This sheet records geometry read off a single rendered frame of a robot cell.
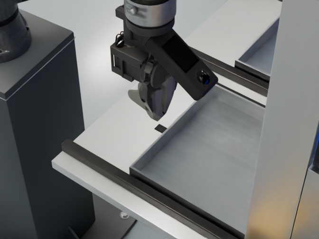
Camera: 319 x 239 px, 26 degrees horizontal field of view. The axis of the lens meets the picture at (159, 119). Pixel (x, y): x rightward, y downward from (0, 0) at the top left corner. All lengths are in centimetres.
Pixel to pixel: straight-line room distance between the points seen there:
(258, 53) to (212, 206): 41
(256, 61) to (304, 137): 66
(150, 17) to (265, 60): 52
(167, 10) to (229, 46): 51
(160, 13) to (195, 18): 199
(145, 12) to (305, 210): 34
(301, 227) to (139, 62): 34
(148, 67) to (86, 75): 168
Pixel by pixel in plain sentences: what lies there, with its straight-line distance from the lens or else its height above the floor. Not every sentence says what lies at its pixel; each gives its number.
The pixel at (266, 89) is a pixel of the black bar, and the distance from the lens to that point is 135.
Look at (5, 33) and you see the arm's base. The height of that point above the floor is 85.
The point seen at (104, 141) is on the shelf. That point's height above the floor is 88.
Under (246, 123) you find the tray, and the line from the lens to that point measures 131.
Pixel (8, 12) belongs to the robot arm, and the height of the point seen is 90.
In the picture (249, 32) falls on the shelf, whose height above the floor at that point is 88.
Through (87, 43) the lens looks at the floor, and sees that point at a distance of 284.
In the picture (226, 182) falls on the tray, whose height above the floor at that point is 88.
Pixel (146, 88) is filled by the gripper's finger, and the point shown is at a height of 111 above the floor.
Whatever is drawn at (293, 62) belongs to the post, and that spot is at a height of 135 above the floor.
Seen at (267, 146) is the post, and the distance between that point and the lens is 83.
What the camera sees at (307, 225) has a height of 111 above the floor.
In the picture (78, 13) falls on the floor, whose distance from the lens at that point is 299.
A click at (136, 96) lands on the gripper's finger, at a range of 111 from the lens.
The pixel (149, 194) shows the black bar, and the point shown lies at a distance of 117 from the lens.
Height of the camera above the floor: 183
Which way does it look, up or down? 47 degrees down
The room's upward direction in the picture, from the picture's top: straight up
